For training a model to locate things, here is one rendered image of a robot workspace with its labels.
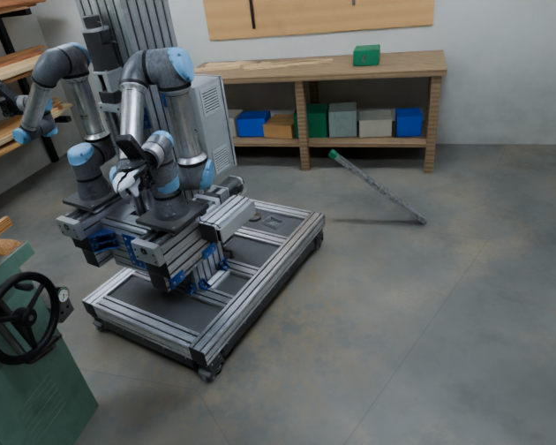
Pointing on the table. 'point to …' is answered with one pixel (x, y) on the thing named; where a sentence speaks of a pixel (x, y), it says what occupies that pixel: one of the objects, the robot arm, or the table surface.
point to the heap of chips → (0, 246)
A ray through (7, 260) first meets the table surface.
